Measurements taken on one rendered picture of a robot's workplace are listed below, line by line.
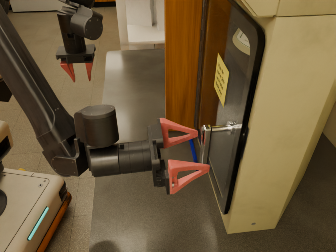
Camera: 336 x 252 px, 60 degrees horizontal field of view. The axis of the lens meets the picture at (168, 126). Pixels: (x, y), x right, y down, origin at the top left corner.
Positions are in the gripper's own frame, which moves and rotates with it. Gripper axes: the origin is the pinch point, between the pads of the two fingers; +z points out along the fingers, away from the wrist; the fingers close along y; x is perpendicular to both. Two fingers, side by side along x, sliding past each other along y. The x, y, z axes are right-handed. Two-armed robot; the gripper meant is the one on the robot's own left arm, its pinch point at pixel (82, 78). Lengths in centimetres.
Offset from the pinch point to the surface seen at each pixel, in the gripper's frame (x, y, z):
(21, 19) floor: 409, -157, 108
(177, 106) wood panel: -9.1, 27.8, 6.3
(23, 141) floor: 107, -76, 109
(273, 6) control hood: -46, 33, -33
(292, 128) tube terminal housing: -46, 40, -14
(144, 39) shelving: 72, 22, 17
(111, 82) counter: 24.7, 6.0, 15.5
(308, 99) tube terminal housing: -46, 41, -19
